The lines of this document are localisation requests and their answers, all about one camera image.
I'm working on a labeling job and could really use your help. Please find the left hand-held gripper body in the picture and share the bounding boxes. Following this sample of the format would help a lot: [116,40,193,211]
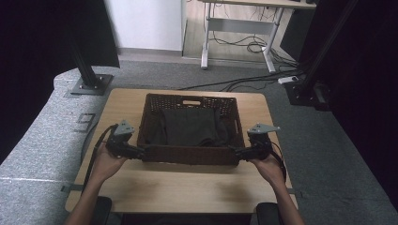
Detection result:
[105,119,139,159]

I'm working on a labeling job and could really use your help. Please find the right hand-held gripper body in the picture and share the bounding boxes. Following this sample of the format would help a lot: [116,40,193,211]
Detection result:
[246,122,282,161]

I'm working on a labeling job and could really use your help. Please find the brown wicker basket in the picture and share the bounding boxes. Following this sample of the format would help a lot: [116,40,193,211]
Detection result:
[136,93,246,166]

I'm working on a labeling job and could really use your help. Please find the black cloth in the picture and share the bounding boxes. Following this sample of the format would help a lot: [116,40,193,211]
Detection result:
[144,106,235,148]

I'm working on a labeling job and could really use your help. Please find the person's right hand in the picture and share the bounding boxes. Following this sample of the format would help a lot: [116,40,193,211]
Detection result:
[249,154,286,189]

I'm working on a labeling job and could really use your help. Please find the person's left hand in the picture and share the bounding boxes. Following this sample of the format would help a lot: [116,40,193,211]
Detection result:
[89,142,128,186]

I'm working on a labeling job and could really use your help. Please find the black chair armrest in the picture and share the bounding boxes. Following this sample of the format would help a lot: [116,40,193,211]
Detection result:
[255,202,283,225]
[90,196,113,225]

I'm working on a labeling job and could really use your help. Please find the black metal stand with plate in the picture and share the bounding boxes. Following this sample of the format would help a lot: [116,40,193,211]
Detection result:
[67,31,115,97]

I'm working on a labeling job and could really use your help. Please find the white power strip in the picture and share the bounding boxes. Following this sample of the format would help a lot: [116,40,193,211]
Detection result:
[277,75,299,85]

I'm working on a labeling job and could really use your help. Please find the black metal stand with block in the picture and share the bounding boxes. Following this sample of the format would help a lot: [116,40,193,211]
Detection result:
[283,0,360,113]

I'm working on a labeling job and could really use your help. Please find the black box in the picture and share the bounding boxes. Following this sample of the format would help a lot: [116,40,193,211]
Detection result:
[279,8,314,62]

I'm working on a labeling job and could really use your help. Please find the white desk with metal legs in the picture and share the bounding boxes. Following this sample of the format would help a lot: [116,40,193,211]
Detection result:
[197,0,317,74]

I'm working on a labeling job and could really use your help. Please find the black curtain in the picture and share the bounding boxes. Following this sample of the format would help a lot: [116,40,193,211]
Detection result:
[0,0,121,165]
[298,0,398,211]

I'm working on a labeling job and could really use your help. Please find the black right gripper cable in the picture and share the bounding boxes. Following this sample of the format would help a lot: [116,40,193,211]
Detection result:
[269,142,288,184]

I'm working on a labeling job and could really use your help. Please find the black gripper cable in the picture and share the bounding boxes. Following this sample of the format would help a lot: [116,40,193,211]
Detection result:
[81,124,120,195]
[269,142,288,184]

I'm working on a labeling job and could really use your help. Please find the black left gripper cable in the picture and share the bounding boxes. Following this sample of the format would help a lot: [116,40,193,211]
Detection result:
[81,124,120,195]

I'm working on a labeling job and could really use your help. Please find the black floor cables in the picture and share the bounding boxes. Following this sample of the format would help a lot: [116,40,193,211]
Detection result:
[177,33,309,93]

